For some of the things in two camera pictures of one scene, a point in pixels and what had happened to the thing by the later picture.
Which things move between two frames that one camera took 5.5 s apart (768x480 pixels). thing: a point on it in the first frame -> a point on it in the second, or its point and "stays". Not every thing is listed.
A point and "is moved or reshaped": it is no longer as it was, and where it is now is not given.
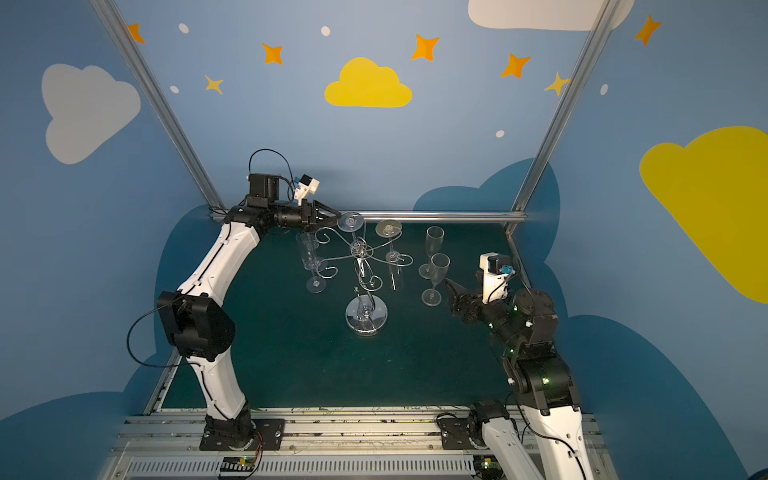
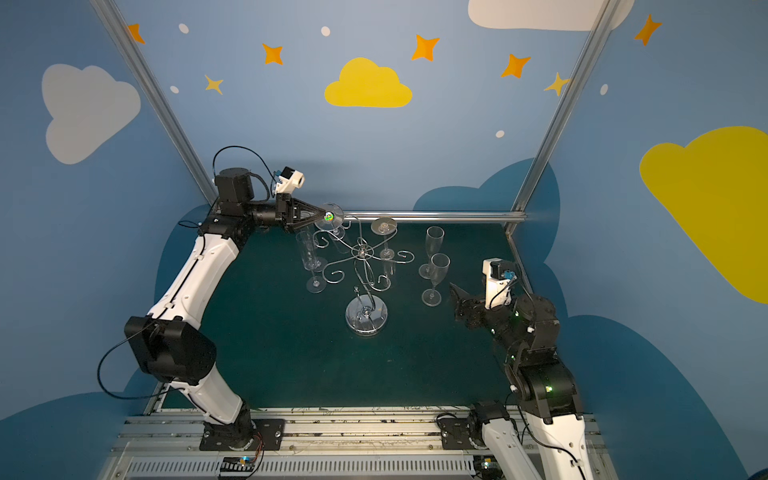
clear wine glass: (352, 222) is moved or reshaped
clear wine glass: (308, 245) stays
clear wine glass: (439, 266) stays
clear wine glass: (433, 244) stays
